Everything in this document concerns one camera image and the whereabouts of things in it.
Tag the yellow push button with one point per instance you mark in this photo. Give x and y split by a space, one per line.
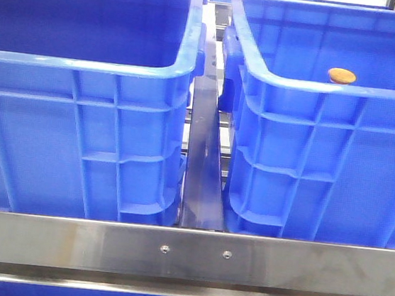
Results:
341 76

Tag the steel centre divider bar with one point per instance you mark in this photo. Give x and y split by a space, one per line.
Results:
202 200

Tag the large blue crate right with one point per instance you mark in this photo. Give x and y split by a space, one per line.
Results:
313 160

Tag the large blue crate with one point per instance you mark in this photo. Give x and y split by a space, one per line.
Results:
313 160
93 99

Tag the large blue crate left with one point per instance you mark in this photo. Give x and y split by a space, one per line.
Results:
93 99

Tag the left rail screw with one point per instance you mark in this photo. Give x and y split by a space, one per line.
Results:
164 249

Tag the rail screw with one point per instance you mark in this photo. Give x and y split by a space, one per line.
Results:
164 249
227 254

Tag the right rail screw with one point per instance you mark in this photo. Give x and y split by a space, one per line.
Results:
227 254

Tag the steel front shelf rail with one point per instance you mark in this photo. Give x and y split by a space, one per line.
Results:
126 257

